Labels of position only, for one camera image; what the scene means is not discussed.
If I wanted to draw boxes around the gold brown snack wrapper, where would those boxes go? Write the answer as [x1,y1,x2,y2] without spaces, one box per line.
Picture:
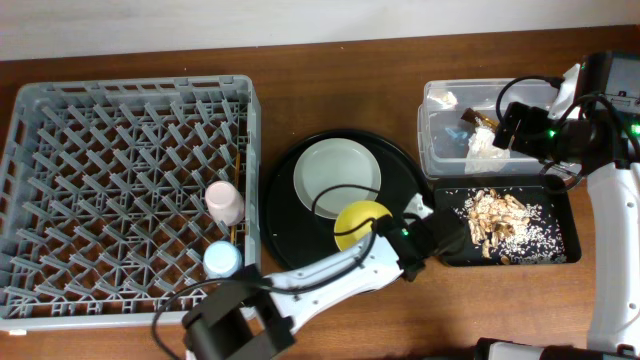
[461,108,500,132]

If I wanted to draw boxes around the white tissue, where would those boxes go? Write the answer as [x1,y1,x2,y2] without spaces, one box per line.
[464,127,510,174]

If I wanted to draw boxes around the food scraps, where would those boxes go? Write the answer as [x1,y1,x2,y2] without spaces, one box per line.
[445,188,567,265]

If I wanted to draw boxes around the yellow bowl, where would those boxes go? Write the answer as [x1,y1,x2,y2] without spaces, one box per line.
[334,200,391,251]

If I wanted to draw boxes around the pale grey plate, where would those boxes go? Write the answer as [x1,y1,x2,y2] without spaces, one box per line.
[293,138,382,219]

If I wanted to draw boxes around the wooden chopstick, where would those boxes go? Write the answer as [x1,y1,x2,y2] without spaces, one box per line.
[230,150,241,246]

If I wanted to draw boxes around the pink cup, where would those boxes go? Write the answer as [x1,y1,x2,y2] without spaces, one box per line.
[205,181,245,226]

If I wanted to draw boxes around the blue cup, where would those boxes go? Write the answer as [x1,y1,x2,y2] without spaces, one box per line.
[203,241,243,279]

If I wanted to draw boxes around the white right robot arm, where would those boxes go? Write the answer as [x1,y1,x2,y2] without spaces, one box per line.
[475,51,639,360]

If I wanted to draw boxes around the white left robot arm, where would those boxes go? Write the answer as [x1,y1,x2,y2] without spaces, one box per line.
[182,208,469,359]

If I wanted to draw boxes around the grey dishwasher rack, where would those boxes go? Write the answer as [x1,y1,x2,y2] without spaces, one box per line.
[1,75,261,332]

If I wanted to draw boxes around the black rectangular tray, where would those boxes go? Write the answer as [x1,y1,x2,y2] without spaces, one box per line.
[433,175,582,267]

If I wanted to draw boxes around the clear plastic bin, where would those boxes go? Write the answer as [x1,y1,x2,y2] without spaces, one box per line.
[416,77,584,181]

